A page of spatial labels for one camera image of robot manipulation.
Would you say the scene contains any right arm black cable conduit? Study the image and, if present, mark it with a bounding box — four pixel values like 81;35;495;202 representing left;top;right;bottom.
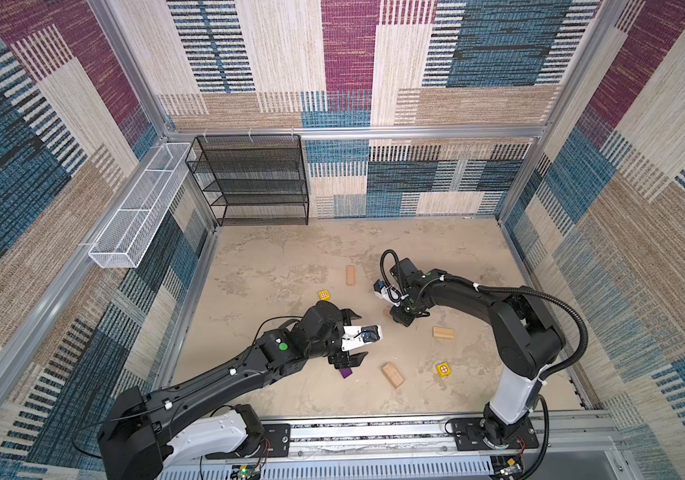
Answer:
377;248;589;480

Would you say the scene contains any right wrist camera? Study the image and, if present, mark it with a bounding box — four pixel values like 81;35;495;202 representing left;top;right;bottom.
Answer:
373;280;402;306

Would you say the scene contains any white mesh wall basket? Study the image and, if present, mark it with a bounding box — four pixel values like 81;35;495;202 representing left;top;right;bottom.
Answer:
88;143;192;269

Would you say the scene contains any wood block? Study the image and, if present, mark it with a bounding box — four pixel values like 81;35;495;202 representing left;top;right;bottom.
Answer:
345;265;356;286
381;362;405;389
432;327;456;341

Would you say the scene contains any black wire shelf rack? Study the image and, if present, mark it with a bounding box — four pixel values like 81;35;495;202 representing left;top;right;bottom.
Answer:
186;134;310;227

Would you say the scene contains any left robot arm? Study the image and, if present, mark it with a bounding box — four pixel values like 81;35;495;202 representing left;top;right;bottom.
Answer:
96;301;382;479

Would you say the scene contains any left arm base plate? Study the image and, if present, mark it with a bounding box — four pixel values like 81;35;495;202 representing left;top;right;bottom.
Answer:
204;423;292;460

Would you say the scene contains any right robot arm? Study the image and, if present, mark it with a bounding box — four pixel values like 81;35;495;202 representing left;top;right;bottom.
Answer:
373;258;570;449

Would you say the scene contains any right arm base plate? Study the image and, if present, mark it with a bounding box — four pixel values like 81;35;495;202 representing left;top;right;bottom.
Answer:
448;416;540;451

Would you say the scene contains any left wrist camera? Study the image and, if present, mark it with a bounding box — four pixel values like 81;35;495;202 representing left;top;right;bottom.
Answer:
340;325;381;352

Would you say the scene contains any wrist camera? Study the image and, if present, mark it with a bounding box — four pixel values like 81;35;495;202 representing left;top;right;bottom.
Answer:
373;280;402;306
340;325;381;352

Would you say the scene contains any wood block front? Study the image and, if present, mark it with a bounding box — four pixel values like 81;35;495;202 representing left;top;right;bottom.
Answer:
381;362;405;389

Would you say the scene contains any aluminium front rail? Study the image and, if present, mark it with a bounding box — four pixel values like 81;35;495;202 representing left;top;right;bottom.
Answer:
154;409;636;479

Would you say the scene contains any yellow cube red mark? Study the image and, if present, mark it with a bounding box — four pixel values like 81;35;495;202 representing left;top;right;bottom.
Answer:
435;362;452;378

